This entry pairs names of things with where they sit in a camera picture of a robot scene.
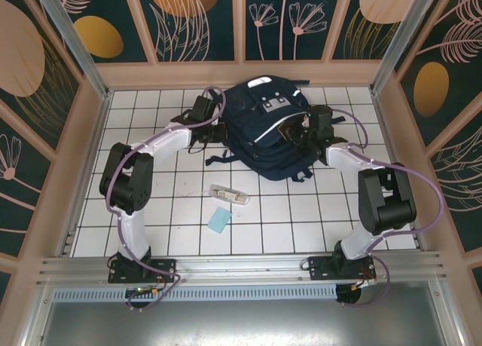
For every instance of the grey metal sheet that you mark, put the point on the grey metal sheet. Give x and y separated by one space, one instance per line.
241 323

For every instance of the light blue card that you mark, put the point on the light blue card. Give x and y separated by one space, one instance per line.
220 219

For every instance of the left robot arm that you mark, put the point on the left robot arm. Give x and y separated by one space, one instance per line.
128 180

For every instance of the navy blue backpack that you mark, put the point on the navy blue backpack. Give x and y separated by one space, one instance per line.
244 112

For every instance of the aluminium mounting rail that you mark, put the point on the aluminium mounting rail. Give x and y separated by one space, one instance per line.
241 267

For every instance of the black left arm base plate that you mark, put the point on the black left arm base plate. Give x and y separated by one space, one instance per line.
162 267

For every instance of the aluminium frame post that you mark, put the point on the aluminium frame post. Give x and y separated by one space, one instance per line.
403 40
71 40

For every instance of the clear plastic case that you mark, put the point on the clear plastic case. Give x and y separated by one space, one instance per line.
229 194

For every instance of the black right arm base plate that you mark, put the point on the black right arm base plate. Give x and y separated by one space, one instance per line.
320 267

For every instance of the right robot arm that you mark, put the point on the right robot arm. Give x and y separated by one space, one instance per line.
384 195

